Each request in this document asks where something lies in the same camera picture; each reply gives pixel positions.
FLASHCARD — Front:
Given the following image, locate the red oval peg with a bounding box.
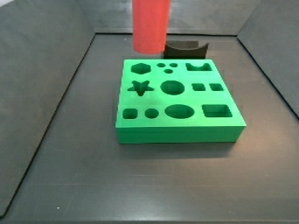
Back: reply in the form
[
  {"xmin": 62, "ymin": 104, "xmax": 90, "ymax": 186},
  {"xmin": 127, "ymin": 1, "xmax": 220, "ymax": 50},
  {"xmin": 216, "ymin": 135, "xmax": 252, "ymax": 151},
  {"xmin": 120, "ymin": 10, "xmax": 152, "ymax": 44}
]
[{"xmin": 132, "ymin": 0, "xmax": 171, "ymax": 54}]

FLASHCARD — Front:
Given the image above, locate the green shape sorter block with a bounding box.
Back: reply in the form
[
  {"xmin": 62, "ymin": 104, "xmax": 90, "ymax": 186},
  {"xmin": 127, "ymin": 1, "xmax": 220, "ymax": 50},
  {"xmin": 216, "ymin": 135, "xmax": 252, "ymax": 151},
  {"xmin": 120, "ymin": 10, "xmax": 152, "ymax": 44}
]
[{"xmin": 116, "ymin": 59, "xmax": 247, "ymax": 144}]

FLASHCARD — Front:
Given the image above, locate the black curved cradle holder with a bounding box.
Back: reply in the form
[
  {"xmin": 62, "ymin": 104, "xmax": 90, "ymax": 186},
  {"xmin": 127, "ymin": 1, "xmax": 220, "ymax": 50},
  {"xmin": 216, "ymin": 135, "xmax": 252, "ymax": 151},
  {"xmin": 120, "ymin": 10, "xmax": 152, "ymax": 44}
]
[{"xmin": 163, "ymin": 40, "xmax": 210, "ymax": 60}]

